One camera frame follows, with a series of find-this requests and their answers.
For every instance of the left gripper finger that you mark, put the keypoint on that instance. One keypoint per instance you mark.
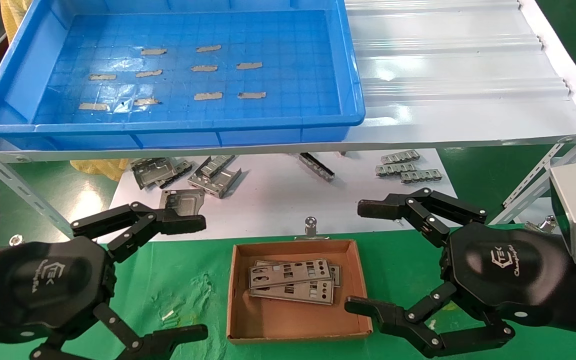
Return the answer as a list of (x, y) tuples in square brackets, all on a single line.
[(178, 224)]

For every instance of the channel shaped metal bracket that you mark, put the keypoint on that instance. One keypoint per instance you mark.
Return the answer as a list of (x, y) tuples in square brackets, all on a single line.
[(218, 182)]

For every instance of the small white scrap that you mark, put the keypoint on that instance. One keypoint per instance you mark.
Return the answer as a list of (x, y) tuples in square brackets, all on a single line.
[(168, 315)]

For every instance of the small notched metal bracket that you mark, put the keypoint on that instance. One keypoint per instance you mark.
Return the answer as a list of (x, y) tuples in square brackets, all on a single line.
[(395, 169), (400, 157), (420, 176)]

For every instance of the grey tape strip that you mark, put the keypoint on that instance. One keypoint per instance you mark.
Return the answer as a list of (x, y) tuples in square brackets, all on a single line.
[(252, 95), (154, 51), (208, 96), (146, 101)]

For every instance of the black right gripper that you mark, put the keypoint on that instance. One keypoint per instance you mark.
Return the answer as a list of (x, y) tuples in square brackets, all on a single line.
[(503, 275)]

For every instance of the folded sheet metal bracket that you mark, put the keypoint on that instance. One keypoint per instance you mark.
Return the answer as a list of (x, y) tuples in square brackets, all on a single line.
[(155, 170)]

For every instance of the long narrow metal bar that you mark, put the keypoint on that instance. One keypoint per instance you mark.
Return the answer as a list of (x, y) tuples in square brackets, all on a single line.
[(318, 169)]

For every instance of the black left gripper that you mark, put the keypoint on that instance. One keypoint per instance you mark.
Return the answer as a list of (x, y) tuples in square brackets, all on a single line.
[(43, 285)]

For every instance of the blue plastic tray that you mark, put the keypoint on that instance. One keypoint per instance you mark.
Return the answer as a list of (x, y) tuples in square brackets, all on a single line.
[(293, 75)]

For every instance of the brown cardboard box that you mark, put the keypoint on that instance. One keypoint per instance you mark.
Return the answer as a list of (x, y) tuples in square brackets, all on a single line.
[(293, 322)]

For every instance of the perforated steel shelf post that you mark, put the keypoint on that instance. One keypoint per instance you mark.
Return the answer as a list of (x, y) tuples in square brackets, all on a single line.
[(523, 186), (18, 187)]

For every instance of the white metal shelf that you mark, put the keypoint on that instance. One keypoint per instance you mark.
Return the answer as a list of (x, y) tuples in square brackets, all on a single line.
[(443, 75)]

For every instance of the flat stamped metal plate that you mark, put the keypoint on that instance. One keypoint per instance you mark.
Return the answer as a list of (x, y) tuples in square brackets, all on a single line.
[(183, 200)]

